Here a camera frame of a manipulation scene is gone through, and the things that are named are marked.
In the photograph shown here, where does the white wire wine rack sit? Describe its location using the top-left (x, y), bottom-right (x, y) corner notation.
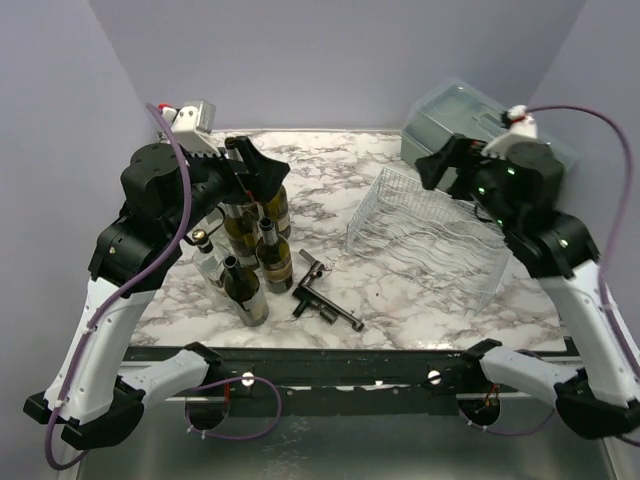
top-left (346, 168), bottom-right (511, 314)

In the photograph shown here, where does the green wine bottle black neck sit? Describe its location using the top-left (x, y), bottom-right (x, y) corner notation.
top-left (256, 217), bottom-right (293, 294)

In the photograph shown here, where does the green wine bottle back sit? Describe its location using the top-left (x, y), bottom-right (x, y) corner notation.
top-left (224, 135), bottom-right (291, 239)

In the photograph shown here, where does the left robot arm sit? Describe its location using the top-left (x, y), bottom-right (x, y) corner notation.
top-left (24, 136), bottom-right (290, 451)

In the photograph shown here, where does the green wine bottle front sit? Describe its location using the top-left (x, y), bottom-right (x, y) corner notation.
top-left (223, 255), bottom-right (269, 327)

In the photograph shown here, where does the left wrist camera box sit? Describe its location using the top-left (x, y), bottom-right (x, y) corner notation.
top-left (172, 99), bottom-right (216, 135)

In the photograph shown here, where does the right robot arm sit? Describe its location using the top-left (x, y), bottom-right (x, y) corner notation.
top-left (415, 134), bottom-right (639, 439)

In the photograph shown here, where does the purple cable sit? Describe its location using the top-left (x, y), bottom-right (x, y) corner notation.
top-left (524, 104), bottom-right (640, 401)
top-left (44, 102), bottom-right (194, 471)

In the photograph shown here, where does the green wine bottle silver neck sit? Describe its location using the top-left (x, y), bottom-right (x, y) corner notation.
top-left (224, 204), bottom-right (260, 270)

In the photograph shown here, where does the dark metal faucet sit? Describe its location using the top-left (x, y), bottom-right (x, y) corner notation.
top-left (292, 249), bottom-right (364, 332)

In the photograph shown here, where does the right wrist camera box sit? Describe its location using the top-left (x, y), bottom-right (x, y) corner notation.
top-left (481, 105), bottom-right (538, 158)

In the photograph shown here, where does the green plastic toolbox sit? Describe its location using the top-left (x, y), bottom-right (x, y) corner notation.
top-left (400, 77), bottom-right (576, 174)

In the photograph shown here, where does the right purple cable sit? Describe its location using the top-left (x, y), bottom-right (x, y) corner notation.
top-left (524, 104), bottom-right (640, 401)

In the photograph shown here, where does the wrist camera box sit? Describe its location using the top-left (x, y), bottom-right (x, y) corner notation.
top-left (172, 99), bottom-right (216, 135)
top-left (481, 105), bottom-right (538, 158)

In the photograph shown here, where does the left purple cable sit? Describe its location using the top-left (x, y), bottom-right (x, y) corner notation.
top-left (44, 102), bottom-right (194, 471)

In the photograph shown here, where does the clear bottle gold cap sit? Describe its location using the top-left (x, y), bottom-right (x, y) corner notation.
top-left (191, 229), bottom-right (230, 298)

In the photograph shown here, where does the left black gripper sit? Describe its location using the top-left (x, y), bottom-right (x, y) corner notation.
top-left (168, 134), bottom-right (290, 238)

